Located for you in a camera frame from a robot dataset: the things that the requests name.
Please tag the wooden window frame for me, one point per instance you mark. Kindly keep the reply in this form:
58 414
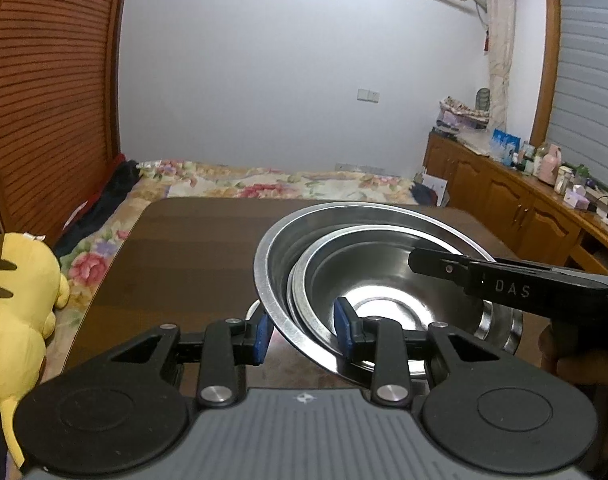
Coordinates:
546 60

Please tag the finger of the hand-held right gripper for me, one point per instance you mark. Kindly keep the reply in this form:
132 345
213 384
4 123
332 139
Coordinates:
434 262

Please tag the white wall socket strip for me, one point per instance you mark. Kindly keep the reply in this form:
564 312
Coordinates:
359 166

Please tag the yellow plush toy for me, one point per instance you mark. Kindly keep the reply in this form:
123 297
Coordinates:
13 320

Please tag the blue box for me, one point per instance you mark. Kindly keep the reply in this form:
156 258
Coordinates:
504 144

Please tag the white wall switch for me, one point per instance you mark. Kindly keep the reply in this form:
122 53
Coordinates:
368 94

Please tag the white jar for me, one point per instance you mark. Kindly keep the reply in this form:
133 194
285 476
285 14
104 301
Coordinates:
563 180

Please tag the cream patterned curtain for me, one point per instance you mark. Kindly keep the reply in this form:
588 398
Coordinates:
499 50

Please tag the person's right hand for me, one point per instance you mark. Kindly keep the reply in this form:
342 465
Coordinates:
594 367

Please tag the wooden louvered wardrobe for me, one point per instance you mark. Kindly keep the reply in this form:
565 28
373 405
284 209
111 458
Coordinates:
48 85

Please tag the white carton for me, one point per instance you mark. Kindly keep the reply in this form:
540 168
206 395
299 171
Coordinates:
434 187

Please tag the dark blue cloth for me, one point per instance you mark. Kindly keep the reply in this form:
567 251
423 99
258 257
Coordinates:
426 194

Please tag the large steel bowl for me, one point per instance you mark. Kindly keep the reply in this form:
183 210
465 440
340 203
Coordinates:
284 240

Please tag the pile of floral cloth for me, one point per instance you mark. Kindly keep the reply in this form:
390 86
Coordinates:
461 115

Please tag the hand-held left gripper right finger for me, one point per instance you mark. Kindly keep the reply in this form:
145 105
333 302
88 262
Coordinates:
344 322

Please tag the purple tissue box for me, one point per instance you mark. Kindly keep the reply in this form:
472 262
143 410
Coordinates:
577 199

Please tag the glass bottle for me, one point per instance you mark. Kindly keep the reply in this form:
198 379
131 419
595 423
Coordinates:
540 157

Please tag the pink thermos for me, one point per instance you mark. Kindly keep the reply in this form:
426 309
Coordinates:
550 165

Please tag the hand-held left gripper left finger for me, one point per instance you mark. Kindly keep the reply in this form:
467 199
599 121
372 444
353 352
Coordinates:
261 335

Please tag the wooden sideboard cabinet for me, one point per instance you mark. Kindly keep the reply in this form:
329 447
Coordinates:
484 185

